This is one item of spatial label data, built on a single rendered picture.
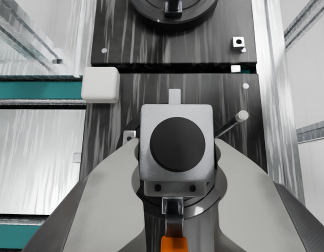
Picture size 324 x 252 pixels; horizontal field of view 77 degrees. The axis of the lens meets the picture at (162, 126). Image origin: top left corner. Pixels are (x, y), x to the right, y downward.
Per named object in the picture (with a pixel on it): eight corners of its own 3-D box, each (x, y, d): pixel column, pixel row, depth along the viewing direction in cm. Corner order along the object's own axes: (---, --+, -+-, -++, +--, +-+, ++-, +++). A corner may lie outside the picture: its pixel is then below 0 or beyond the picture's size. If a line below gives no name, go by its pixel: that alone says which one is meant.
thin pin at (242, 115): (221, 136, 24) (249, 119, 16) (215, 136, 24) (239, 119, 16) (221, 130, 25) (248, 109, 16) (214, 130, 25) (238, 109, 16)
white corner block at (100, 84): (121, 107, 30) (114, 98, 26) (91, 107, 30) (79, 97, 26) (123, 78, 31) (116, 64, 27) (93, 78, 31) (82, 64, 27)
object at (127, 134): (137, 149, 24) (135, 147, 23) (125, 149, 24) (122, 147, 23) (138, 132, 25) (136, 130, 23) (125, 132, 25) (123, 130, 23)
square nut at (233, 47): (242, 51, 29) (245, 46, 28) (231, 51, 29) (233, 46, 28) (241, 41, 29) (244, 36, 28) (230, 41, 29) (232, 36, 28)
